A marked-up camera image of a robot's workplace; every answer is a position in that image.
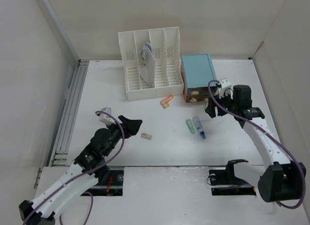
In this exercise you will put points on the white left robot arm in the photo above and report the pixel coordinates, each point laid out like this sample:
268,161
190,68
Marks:
88,169

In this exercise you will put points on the aluminium frame rail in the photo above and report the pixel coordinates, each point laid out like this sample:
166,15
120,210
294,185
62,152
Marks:
60,146

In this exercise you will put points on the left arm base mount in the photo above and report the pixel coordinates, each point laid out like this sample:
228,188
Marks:
112,186

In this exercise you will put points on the teal orange drawer box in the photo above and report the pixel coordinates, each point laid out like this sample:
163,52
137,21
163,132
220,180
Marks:
197,71

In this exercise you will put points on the white plastic file organizer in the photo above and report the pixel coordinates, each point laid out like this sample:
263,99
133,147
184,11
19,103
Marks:
166,45

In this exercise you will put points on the green transparent tube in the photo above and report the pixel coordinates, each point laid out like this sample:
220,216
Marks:
190,126

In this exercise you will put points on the white spiral bound manual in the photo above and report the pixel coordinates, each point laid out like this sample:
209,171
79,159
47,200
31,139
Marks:
147,72

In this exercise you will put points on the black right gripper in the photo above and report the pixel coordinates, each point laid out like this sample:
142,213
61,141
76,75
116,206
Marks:
209,110

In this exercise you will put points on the beige rectangular eraser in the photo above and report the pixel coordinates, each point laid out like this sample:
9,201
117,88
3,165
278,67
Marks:
146,136

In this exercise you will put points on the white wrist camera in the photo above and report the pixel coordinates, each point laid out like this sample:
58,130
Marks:
104,117
224,88

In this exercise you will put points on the clear blue glue bottle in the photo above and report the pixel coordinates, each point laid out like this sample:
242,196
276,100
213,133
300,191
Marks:
197,123

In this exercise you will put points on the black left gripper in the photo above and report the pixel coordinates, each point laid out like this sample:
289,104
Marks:
131,126

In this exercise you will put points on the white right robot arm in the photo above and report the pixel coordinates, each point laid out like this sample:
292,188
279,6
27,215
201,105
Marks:
283,180

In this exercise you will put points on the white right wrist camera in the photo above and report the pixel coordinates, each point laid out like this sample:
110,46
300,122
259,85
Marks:
224,88

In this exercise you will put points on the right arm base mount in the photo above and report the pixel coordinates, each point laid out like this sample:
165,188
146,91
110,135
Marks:
223,181

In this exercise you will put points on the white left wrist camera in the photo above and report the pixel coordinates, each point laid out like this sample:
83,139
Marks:
104,117

